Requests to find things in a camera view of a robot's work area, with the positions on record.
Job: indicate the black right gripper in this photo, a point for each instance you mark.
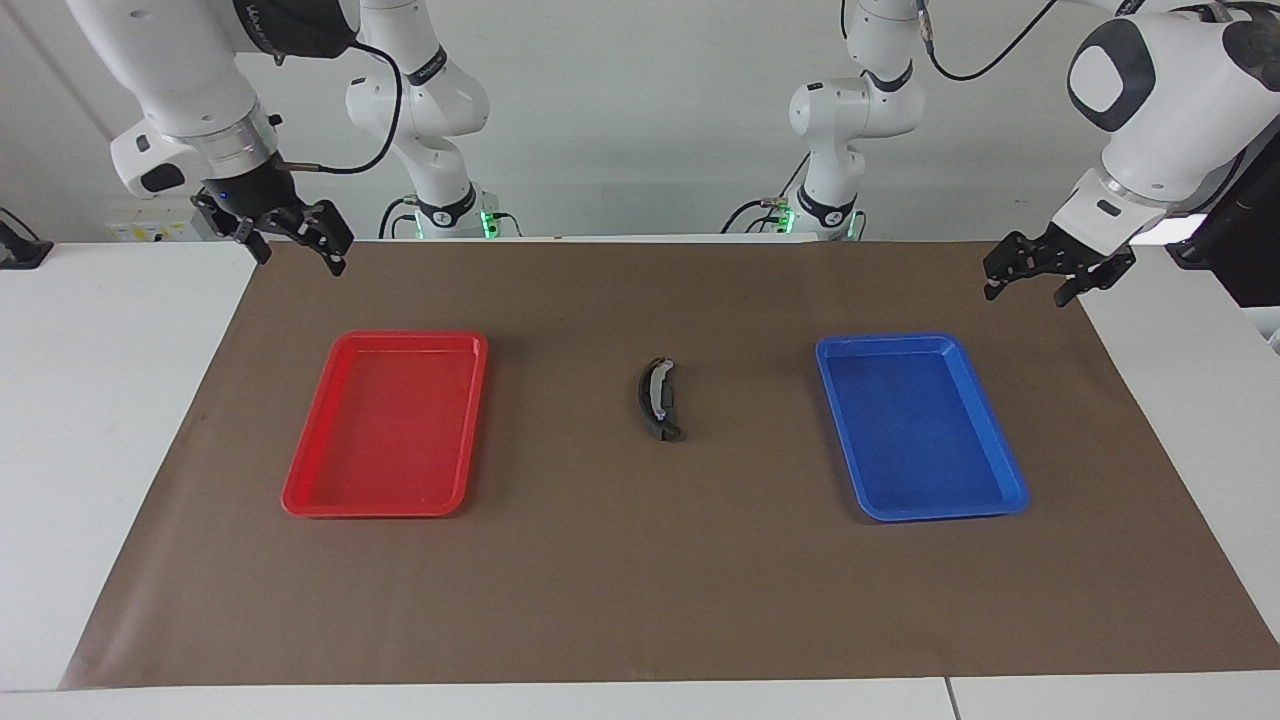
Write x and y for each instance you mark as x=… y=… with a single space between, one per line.
x=250 y=200

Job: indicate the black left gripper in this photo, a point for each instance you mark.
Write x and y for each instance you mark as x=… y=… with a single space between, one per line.
x=1085 y=252

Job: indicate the curved brake shoe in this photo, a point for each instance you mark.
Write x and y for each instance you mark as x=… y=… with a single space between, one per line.
x=647 y=395

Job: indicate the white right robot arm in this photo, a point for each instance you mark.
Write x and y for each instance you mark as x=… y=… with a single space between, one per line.
x=180 y=70

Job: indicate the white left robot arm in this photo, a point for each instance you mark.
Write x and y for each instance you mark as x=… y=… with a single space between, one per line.
x=1170 y=110

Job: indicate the yellow warning label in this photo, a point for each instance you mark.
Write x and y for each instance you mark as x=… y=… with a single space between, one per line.
x=150 y=232

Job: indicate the blue plastic tray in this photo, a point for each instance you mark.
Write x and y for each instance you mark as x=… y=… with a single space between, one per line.
x=920 y=440

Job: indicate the red plastic tray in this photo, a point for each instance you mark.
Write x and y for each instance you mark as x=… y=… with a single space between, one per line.
x=385 y=440

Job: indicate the brown table mat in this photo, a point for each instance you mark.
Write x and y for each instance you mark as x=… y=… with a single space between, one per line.
x=640 y=580

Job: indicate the black clamp mount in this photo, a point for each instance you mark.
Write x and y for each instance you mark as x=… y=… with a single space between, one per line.
x=20 y=250

